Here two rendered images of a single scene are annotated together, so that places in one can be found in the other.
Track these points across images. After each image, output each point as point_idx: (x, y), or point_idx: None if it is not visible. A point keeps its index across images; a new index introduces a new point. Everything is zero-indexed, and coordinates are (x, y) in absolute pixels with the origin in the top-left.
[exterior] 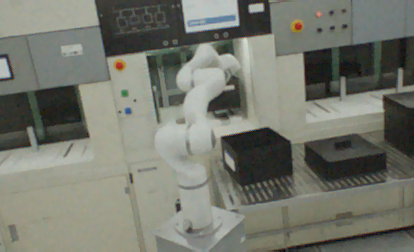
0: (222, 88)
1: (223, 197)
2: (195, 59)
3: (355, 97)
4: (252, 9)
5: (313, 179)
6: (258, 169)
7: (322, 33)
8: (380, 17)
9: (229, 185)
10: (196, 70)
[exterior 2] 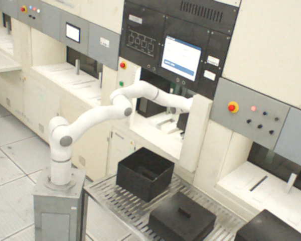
0: (120, 117)
1: (97, 179)
2: (125, 88)
3: None
4: (206, 75)
5: (146, 215)
6: (127, 182)
7: (251, 125)
8: None
9: (114, 177)
10: (119, 96)
